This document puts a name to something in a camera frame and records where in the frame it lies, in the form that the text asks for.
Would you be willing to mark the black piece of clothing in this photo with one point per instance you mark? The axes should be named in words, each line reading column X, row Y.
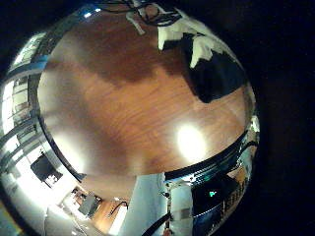
column 215, row 77

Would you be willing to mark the wooden cabinet with vent slats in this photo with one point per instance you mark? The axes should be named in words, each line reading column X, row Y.
column 239, row 191

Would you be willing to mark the grey box on floor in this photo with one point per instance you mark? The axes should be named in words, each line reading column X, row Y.
column 88, row 204

